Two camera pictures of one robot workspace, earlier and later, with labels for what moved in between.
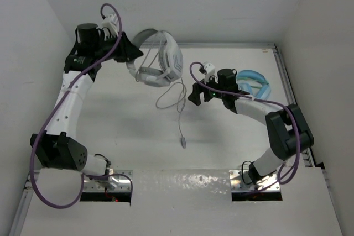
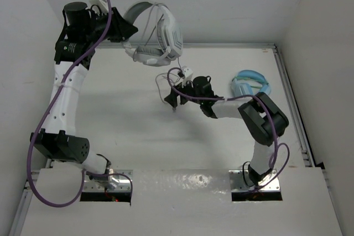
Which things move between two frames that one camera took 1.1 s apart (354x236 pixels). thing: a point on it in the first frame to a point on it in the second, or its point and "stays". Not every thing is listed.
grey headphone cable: [183, 140] to [140, 40]
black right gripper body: [208, 94] to [187, 89]
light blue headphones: [254, 83] stays
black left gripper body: [119, 53] to [96, 29]
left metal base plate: [119, 183] stays
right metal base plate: [269, 182] stays
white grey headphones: [171, 61] to [170, 37]
